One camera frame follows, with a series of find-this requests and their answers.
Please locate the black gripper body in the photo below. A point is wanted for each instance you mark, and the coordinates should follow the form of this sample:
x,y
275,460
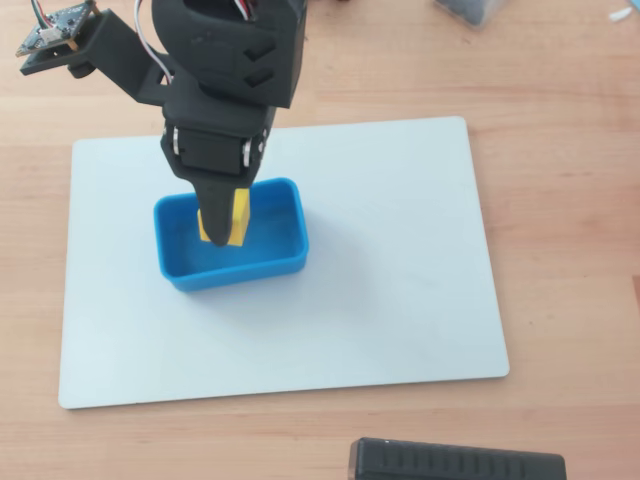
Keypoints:
x,y
210,150

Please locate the blue rectangular bin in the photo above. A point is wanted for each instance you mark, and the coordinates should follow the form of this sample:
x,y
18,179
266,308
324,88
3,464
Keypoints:
x,y
235,272

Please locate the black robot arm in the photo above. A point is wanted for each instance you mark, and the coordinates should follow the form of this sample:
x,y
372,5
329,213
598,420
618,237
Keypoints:
x,y
220,40

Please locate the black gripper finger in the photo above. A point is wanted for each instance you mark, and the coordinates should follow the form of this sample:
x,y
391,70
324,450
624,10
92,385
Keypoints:
x,y
219,215

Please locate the white rectangular mat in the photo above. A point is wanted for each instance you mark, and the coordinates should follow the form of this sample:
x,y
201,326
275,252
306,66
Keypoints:
x,y
375,275

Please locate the black ribbed box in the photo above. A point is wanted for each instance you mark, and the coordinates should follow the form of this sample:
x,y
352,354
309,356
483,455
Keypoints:
x,y
450,462

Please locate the camera circuit board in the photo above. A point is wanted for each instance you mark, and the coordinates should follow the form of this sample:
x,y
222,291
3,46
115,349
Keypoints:
x,y
55,27

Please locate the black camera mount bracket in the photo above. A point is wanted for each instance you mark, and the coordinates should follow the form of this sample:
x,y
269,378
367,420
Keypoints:
x,y
120,60

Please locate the yellow cube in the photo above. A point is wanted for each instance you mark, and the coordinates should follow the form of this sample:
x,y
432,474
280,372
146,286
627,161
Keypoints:
x,y
242,215

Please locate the clear box with dark contents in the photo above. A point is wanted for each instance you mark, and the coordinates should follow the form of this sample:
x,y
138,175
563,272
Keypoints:
x,y
470,11

